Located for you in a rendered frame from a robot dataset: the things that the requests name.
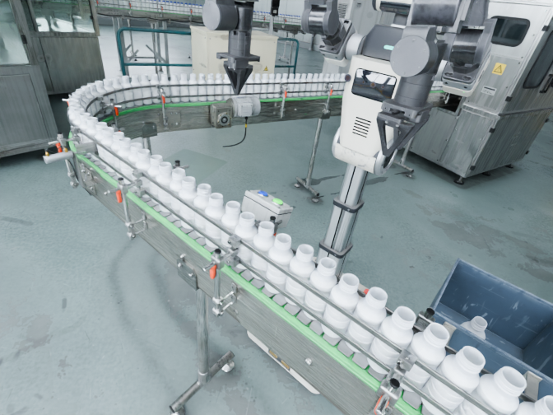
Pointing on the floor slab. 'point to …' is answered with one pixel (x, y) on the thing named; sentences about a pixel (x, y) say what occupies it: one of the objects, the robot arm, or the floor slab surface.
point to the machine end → (498, 96)
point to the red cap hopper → (138, 50)
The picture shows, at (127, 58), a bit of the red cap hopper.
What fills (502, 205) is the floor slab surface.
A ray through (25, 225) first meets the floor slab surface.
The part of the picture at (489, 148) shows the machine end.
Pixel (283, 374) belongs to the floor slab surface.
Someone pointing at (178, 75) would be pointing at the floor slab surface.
